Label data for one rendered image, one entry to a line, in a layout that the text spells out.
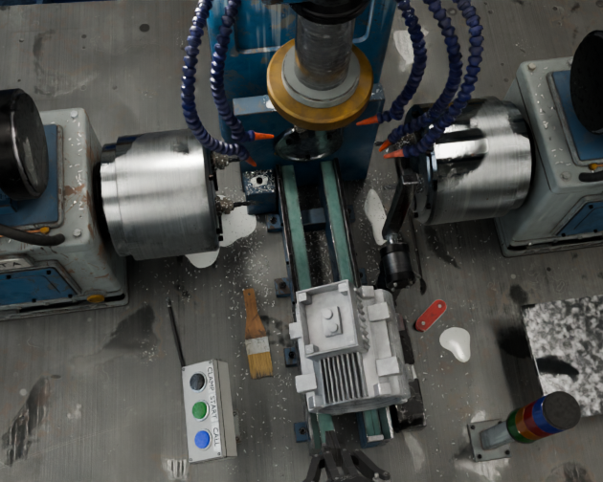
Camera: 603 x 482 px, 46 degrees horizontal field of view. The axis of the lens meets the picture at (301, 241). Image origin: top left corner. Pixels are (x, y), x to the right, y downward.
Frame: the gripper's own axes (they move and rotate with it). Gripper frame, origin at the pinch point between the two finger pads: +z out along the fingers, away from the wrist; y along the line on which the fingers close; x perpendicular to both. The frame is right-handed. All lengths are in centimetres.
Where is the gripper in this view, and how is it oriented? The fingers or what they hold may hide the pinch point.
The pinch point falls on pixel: (332, 448)
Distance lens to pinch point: 115.4
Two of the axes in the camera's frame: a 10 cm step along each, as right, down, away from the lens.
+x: 0.8, 9.9, 1.4
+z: -0.9, -1.3, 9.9
